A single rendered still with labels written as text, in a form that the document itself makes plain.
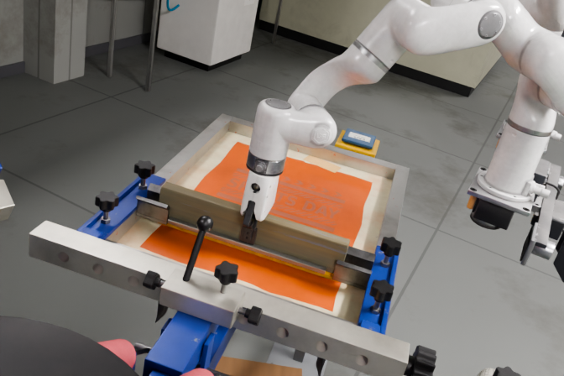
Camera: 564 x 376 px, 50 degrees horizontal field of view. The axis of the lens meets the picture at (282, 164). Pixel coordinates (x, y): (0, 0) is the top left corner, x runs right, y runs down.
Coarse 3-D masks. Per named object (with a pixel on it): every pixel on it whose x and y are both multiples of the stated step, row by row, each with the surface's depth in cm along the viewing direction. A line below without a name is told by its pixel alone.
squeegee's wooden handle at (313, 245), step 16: (160, 192) 127; (176, 192) 126; (192, 192) 127; (176, 208) 127; (192, 208) 126; (208, 208) 125; (224, 208) 124; (240, 208) 125; (224, 224) 126; (240, 224) 125; (272, 224) 123; (288, 224) 123; (256, 240) 125; (272, 240) 124; (288, 240) 123; (304, 240) 122; (320, 240) 121; (336, 240) 121; (304, 256) 124; (320, 256) 123; (336, 256) 122
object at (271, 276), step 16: (304, 176) 166; (320, 176) 168; (336, 176) 170; (352, 176) 172; (352, 192) 163; (368, 192) 165; (352, 208) 156; (304, 224) 144; (352, 224) 148; (352, 240) 142; (256, 256) 129; (240, 272) 123; (256, 272) 124; (272, 272) 125; (288, 272) 126; (304, 272) 127; (272, 288) 120; (288, 288) 121; (304, 288) 122; (320, 288) 123; (336, 288) 124; (320, 304) 119
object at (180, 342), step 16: (176, 320) 95; (192, 320) 96; (160, 336) 91; (176, 336) 92; (192, 336) 93; (208, 336) 96; (160, 352) 88; (176, 352) 89; (192, 352) 90; (144, 368) 88; (160, 368) 87; (176, 368) 86; (192, 368) 92
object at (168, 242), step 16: (240, 144) 176; (224, 160) 165; (240, 160) 167; (288, 160) 173; (208, 176) 156; (224, 176) 157; (288, 176) 164; (208, 192) 149; (160, 240) 127; (176, 240) 128; (192, 240) 130; (208, 240) 131; (176, 256) 124; (208, 256) 126; (224, 256) 127; (240, 256) 128
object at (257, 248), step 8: (176, 224) 127; (184, 224) 127; (192, 224) 128; (208, 232) 126; (216, 232) 127; (224, 240) 126; (232, 240) 125; (248, 248) 125; (256, 248) 125; (264, 248) 125; (272, 256) 124; (280, 256) 124; (288, 256) 124; (296, 264) 123; (304, 264) 123; (312, 264) 123; (320, 272) 123
